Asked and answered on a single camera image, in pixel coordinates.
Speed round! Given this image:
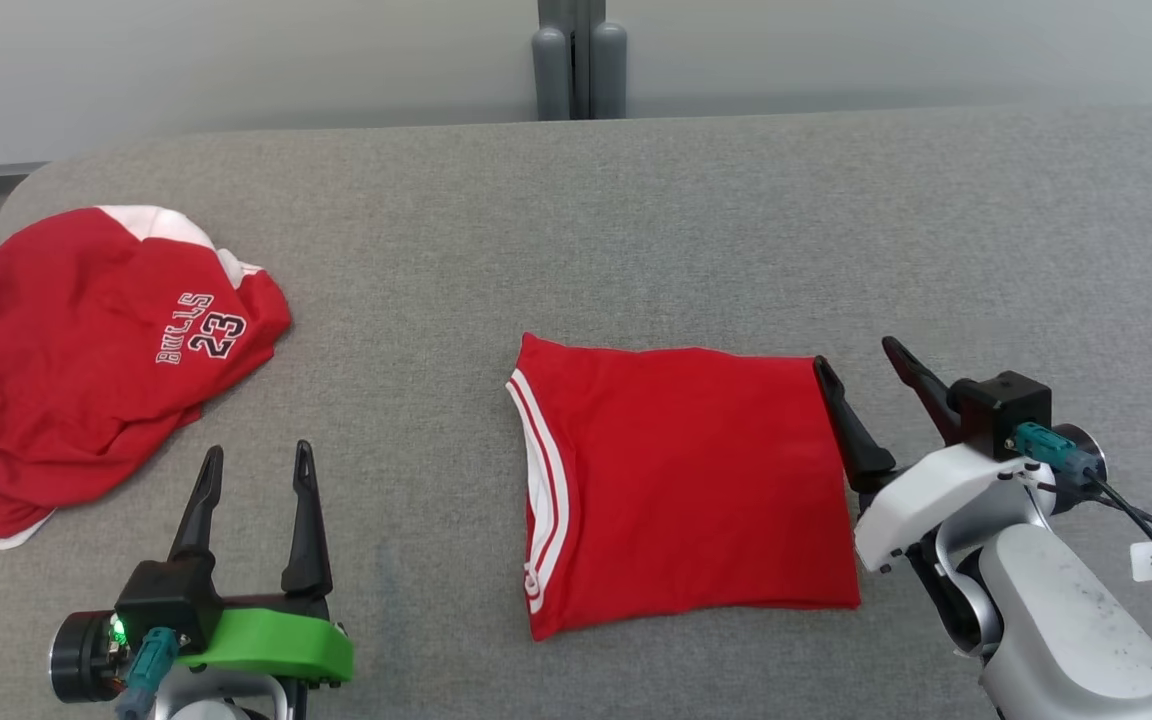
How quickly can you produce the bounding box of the red Bulls 23 garment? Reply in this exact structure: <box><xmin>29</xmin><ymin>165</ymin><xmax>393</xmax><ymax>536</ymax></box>
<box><xmin>0</xmin><ymin>205</ymin><xmax>292</xmax><ymax>551</ymax></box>

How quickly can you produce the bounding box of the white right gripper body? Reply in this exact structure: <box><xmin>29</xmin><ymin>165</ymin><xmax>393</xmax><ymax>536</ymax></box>
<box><xmin>854</xmin><ymin>443</ymin><xmax>1057</xmax><ymax>576</ymax></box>

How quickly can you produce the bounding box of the black right gripper motor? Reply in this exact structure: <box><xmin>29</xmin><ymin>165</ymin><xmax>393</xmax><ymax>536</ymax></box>
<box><xmin>1051</xmin><ymin>425</ymin><xmax>1108</xmax><ymax>516</ymax></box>

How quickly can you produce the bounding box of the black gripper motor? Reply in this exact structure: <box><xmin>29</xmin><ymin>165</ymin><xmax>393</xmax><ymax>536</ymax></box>
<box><xmin>1051</xmin><ymin>425</ymin><xmax>1108</xmax><ymax>516</ymax></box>
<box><xmin>48</xmin><ymin>612</ymin><xmax>123</xmax><ymax>704</ymax></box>

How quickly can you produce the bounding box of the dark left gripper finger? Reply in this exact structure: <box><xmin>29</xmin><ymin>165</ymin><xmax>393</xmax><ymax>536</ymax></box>
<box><xmin>281</xmin><ymin>440</ymin><xmax>334</xmax><ymax>601</ymax></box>
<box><xmin>168</xmin><ymin>446</ymin><xmax>225</xmax><ymax>563</ymax></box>

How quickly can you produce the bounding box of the teal plug cable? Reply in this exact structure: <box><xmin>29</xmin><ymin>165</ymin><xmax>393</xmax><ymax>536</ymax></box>
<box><xmin>1014</xmin><ymin>421</ymin><xmax>1152</xmax><ymax>651</ymax></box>
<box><xmin>116</xmin><ymin>628</ymin><xmax>181</xmax><ymax>720</ymax></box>

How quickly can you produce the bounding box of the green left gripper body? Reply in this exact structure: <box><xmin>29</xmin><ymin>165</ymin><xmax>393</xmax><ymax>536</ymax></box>
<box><xmin>176</xmin><ymin>595</ymin><xmax>355</xmax><ymax>690</ymax></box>

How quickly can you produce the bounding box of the red and white jersey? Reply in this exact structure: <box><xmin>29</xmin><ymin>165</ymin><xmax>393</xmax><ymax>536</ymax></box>
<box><xmin>506</xmin><ymin>333</ymin><xmax>862</xmax><ymax>642</ymax></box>

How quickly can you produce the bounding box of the left teal plug cable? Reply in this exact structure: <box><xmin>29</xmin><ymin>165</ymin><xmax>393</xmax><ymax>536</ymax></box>
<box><xmin>116</xmin><ymin>628</ymin><xmax>181</xmax><ymax>720</ymax></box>

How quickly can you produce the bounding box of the grey wall post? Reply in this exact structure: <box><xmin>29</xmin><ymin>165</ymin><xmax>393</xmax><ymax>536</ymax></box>
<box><xmin>532</xmin><ymin>0</ymin><xmax>629</xmax><ymax>121</ymax></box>

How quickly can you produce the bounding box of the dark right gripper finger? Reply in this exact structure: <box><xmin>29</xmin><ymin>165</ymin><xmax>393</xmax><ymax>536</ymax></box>
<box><xmin>882</xmin><ymin>337</ymin><xmax>967</xmax><ymax>446</ymax></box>
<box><xmin>813</xmin><ymin>356</ymin><xmax>898</xmax><ymax>494</ymax></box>

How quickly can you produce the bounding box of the black left gripper motor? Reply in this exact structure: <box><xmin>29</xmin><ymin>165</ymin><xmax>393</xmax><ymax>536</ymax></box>
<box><xmin>48</xmin><ymin>612</ymin><xmax>123</xmax><ymax>704</ymax></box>

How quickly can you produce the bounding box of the right teal plug cable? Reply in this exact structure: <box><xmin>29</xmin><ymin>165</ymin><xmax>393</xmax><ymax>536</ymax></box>
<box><xmin>1014</xmin><ymin>421</ymin><xmax>1152</xmax><ymax>651</ymax></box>

